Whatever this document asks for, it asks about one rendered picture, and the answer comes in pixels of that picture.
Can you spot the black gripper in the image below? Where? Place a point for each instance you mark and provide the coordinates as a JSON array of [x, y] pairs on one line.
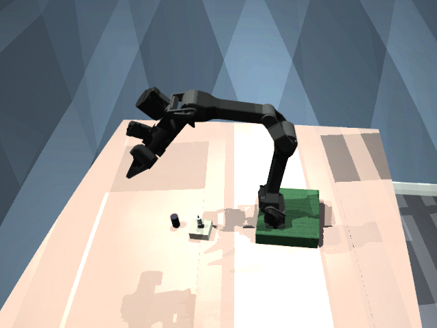
[[145, 155]]

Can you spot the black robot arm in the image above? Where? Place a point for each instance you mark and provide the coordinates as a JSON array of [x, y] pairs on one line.
[[198, 106]]

